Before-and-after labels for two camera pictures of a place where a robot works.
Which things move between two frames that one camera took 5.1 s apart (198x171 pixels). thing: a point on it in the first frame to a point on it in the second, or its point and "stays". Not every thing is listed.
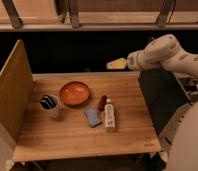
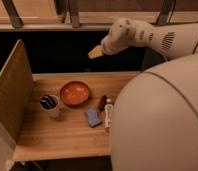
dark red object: x=102 y=102 stays
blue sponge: x=93 y=117 stays
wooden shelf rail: x=97 y=15 stays
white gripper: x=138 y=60 to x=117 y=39
